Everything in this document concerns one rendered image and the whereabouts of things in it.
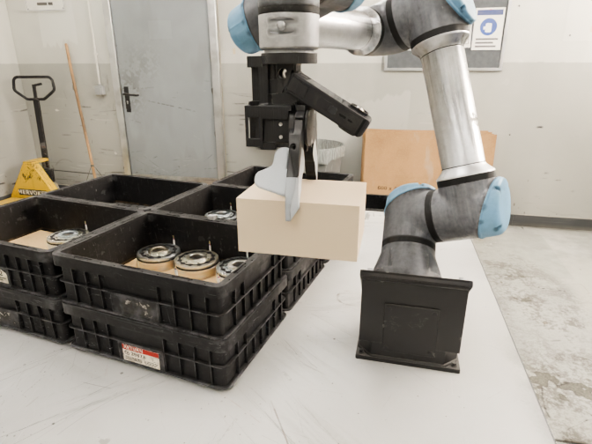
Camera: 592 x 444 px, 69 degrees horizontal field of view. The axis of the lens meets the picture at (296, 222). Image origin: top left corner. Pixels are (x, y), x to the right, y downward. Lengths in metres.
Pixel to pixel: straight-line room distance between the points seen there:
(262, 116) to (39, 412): 0.67
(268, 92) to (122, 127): 4.10
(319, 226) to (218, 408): 0.44
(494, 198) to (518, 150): 3.13
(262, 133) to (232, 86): 3.56
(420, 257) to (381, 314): 0.14
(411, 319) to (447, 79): 0.48
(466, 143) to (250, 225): 0.51
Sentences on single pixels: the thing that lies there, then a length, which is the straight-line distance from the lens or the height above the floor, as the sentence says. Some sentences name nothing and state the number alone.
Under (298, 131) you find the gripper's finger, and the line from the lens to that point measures 0.54.
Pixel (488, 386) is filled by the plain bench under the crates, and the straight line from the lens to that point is 0.97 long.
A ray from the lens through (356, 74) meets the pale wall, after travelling 3.87.
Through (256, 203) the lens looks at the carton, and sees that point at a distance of 0.56.
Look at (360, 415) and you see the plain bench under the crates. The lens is 0.85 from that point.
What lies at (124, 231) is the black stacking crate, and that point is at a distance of 1.12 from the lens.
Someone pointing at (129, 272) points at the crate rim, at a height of 0.92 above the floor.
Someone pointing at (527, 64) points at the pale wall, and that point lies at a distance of 3.97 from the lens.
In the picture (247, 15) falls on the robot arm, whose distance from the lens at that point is 0.72.
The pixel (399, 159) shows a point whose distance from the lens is 3.74.
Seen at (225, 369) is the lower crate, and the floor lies 0.75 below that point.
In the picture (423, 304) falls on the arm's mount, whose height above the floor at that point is 0.84.
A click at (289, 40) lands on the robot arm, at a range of 0.55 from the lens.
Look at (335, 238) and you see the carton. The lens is 0.55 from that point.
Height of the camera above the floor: 1.28
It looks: 20 degrees down
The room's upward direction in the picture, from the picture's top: straight up
